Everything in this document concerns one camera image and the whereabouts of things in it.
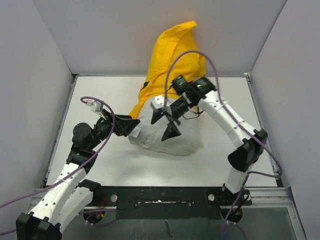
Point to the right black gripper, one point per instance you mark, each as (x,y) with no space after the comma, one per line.
(171,130)

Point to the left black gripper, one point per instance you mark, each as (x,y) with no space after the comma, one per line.
(124,124)

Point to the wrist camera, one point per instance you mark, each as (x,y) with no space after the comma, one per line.
(96,107)
(157,104)

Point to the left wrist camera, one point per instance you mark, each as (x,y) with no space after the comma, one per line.
(96,107)

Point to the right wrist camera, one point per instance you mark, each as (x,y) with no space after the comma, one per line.
(157,104)

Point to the yellow printed pillowcase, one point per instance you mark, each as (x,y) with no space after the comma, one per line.
(168,46)

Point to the aluminium frame rail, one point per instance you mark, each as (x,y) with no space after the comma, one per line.
(271,216)

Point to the white pillow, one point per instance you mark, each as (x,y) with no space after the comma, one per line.
(180,140)

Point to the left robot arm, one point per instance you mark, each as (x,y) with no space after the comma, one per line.
(71,192)

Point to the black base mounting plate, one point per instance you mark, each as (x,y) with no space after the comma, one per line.
(169,203)

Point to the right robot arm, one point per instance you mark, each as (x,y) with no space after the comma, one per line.
(249,142)

